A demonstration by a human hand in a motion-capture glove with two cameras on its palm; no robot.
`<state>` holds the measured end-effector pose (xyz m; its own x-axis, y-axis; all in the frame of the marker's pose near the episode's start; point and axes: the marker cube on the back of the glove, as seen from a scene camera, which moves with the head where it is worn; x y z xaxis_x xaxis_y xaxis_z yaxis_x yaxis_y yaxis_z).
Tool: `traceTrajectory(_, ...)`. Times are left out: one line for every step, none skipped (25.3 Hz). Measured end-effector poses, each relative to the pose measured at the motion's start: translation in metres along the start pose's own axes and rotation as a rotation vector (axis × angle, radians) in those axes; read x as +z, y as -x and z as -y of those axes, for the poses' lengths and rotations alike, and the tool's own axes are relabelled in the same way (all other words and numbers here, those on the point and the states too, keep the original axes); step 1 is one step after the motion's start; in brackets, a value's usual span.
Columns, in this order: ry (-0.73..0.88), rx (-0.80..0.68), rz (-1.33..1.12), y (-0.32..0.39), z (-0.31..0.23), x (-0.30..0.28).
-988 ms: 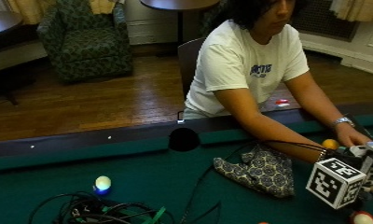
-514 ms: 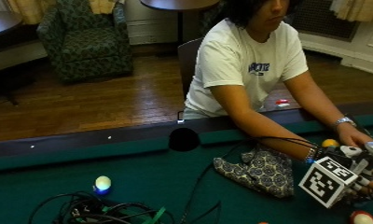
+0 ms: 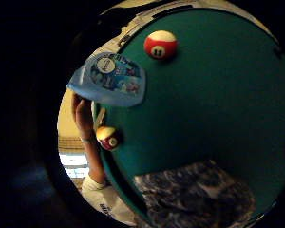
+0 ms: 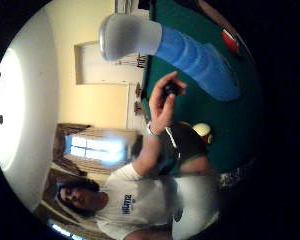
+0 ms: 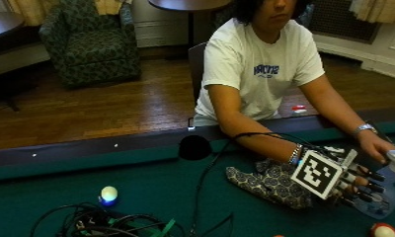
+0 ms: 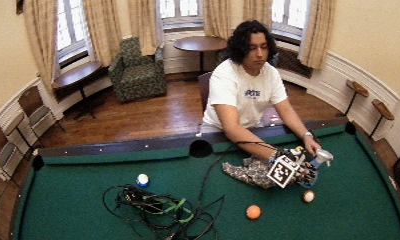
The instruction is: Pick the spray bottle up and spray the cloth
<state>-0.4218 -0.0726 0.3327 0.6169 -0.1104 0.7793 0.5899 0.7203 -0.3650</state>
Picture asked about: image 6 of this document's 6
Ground white and blue spray bottle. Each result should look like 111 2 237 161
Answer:
298 148 335 188

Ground white cube with black markers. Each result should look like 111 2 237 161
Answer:
265 155 301 189

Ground patterned grey cloth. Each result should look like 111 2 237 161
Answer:
220 155 278 190

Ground orange billiard ball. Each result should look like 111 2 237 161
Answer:
245 204 262 221

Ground person in white t-shirt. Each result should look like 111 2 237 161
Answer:
198 19 324 161

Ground dark radiator grille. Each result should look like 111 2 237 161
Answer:
276 46 314 79

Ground dark purple chair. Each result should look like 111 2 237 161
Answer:
196 71 216 113

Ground blue and white billiard ball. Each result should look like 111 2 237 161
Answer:
134 173 150 188

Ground round wooden table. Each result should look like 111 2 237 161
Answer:
172 35 229 73

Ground green patterned armchair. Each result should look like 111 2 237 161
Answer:
107 36 168 104

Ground dark wooden side table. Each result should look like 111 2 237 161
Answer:
51 60 104 119

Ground group of beige curtains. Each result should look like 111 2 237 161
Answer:
21 0 338 93

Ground wooden chair with grey seat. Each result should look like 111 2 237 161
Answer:
16 85 67 148
0 122 25 188

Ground black glove cable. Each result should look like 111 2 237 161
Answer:
194 140 278 209

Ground green strap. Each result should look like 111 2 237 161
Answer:
138 197 196 224

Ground bundle of black cables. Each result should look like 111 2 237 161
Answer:
101 184 226 240

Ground window with white frame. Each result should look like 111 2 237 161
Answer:
55 0 91 63
158 0 205 32
270 0 309 43

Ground pool table wooden rail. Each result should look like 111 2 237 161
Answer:
31 116 358 168

